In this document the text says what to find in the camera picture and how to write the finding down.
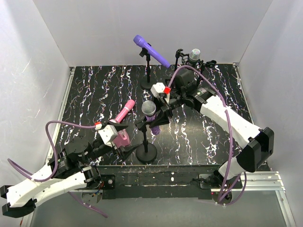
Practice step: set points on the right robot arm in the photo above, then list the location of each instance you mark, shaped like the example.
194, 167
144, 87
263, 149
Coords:
256, 143

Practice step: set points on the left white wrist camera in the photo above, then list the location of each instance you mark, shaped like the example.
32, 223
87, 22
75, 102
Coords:
108, 134

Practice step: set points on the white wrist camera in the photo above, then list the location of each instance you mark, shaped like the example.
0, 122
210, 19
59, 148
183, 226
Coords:
108, 134
160, 90

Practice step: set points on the pink microphone holder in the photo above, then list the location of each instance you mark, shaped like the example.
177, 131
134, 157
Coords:
122, 139

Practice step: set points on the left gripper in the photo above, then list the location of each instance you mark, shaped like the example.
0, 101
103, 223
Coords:
117, 146

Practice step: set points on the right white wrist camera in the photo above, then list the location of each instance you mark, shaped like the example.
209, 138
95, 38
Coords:
160, 90

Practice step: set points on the purple glitter microphone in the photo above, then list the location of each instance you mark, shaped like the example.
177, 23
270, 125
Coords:
149, 110

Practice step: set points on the black tripod shock-mount stand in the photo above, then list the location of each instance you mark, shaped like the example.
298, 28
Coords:
200, 66

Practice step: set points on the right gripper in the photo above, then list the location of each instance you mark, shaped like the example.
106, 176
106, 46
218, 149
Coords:
167, 109

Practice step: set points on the purple smooth microphone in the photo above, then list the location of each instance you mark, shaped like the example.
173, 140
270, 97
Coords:
140, 41

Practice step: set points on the silver microphone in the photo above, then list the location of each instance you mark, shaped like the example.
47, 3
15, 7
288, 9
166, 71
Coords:
194, 56

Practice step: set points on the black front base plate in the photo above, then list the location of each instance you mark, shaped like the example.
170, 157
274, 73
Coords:
157, 181

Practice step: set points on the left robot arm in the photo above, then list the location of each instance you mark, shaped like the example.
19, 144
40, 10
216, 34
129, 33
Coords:
65, 172

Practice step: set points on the pink microphone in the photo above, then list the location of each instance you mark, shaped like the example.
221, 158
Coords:
126, 109

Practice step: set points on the black round-base stand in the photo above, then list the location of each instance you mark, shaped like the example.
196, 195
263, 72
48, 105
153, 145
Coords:
146, 152
146, 83

